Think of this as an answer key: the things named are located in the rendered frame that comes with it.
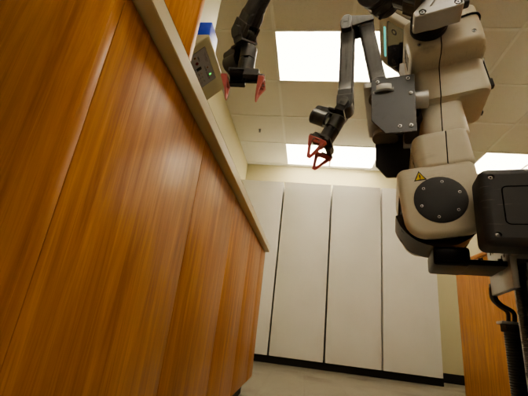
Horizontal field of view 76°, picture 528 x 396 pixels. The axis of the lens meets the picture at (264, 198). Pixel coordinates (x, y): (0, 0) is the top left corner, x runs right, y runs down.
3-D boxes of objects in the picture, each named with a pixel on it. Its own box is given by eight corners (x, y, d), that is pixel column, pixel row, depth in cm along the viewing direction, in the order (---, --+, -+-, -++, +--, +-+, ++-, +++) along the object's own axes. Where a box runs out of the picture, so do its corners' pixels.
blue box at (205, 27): (185, 38, 141) (189, 21, 144) (192, 56, 151) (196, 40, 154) (208, 38, 140) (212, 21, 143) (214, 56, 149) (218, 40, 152)
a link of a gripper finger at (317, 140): (298, 151, 117) (312, 129, 119) (302, 160, 123) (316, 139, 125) (315, 158, 114) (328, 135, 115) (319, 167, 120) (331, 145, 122)
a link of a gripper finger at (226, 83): (221, 104, 112) (225, 81, 115) (242, 106, 111) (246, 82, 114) (217, 92, 106) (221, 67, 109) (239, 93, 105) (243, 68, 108)
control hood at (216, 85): (177, 53, 136) (181, 33, 139) (199, 102, 166) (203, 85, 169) (204, 53, 134) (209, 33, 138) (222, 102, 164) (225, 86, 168)
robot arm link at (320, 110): (350, 97, 121) (353, 111, 128) (322, 89, 126) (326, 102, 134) (334, 124, 119) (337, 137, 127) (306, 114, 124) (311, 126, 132)
